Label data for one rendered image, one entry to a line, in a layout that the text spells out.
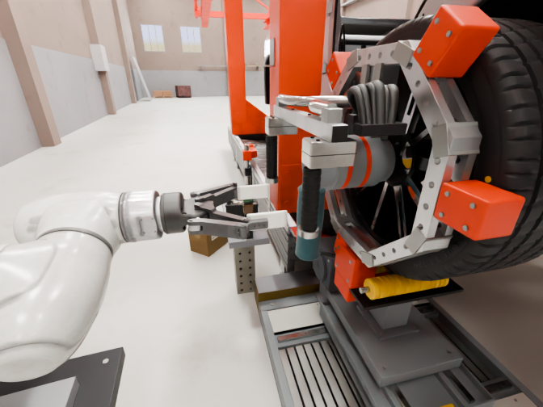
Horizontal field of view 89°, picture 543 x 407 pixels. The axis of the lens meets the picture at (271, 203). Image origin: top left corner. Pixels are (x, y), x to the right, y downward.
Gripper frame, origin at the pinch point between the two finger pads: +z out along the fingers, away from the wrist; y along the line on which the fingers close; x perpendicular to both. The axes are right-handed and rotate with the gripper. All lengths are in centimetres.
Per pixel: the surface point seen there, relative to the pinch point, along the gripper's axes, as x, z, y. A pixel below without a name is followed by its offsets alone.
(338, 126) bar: 15.1, 10.4, 4.3
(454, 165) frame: 7.8, 32.7, 8.0
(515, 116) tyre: 16.9, 37.5, 12.2
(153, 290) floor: -83, -47, -81
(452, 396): -67, 56, 9
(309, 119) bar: 14.8, 9.5, -6.5
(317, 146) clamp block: 11.4, 7.6, 2.6
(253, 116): -13, 40, -249
